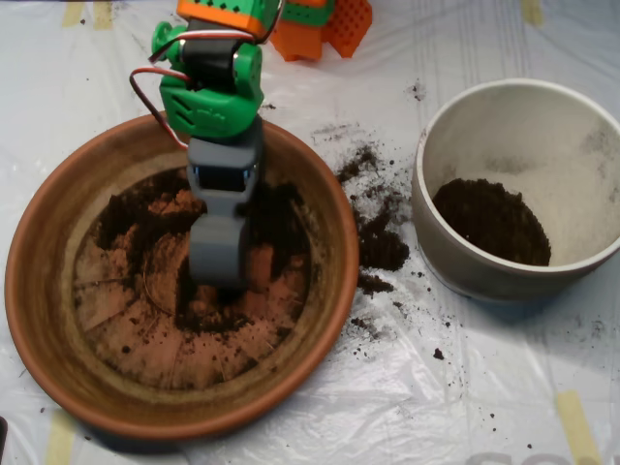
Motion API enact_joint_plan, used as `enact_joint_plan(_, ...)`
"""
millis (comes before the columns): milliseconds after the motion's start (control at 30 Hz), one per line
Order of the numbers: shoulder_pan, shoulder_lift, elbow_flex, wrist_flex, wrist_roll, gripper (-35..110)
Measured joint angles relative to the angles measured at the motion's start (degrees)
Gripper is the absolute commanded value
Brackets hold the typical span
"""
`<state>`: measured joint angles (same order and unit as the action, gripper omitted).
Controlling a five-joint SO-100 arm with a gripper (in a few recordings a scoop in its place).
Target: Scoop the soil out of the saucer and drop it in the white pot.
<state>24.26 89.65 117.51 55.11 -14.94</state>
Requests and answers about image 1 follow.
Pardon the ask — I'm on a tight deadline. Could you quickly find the dark soil heap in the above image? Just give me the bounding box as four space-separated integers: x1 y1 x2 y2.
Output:
94 167 311 335

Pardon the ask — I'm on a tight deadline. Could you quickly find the dark soil layer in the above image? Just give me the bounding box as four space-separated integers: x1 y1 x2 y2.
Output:
432 178 552 267

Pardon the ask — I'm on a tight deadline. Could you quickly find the spilled dark soil patch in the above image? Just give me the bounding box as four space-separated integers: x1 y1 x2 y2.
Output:
336 142 413 299

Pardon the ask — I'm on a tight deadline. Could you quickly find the terracotta plant pot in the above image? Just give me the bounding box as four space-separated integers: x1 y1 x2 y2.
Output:
4 107 360 442

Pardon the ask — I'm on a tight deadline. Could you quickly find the white ceramic pot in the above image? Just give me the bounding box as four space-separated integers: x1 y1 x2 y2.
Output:
411 77 620 304

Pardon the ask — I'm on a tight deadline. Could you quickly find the beige masking tape strip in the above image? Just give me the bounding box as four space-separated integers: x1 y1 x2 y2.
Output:
45 410 78 465
93 1 114 31
521 0 544 26
62 2 84 29
555 390 604 465

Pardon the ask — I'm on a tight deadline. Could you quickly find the clear plastic sheet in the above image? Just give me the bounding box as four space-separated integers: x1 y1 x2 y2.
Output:
0 0 620 465

